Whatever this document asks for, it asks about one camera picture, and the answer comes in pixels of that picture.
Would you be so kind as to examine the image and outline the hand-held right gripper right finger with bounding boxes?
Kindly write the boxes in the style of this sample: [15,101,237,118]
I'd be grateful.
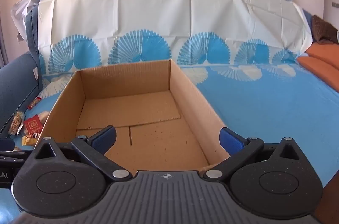
[203,127,304,182]

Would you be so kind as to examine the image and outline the brown cloth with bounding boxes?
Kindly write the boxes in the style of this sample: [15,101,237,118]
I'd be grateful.
[310,15,339,45]

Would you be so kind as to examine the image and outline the clear nut packet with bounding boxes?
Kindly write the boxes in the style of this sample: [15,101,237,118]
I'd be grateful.
[8,111,25,136]

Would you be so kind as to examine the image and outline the cardboard box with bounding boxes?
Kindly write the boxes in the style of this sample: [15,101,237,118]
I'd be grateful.
[34,59,231,174]

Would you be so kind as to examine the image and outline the blue and white printed sheet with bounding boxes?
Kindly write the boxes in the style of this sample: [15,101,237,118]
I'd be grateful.
[0,0,339,224]

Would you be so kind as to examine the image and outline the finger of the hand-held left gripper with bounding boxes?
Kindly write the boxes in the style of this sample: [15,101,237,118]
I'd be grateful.
[0,138,16,152]
[0,151,28,163]

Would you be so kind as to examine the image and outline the yellow snack packet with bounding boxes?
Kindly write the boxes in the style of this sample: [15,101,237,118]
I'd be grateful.
[21,132,40,147]

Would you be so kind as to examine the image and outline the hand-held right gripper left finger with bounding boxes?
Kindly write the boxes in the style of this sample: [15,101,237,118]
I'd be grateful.
[32,125,133,182]

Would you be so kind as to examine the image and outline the orange cushion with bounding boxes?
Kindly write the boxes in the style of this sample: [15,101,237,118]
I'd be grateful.
[295,56,339,93]
[307,42,339,68]

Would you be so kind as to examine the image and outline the pale cracker packet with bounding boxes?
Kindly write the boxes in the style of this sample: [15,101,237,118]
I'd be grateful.
[38,111,51,124]

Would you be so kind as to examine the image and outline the small red-ended snack packet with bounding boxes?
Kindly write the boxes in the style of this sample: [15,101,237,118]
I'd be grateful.
[28,97,41,109]

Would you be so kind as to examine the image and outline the red square snack packet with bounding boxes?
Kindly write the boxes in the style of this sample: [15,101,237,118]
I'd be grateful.
[23,115,43,136]

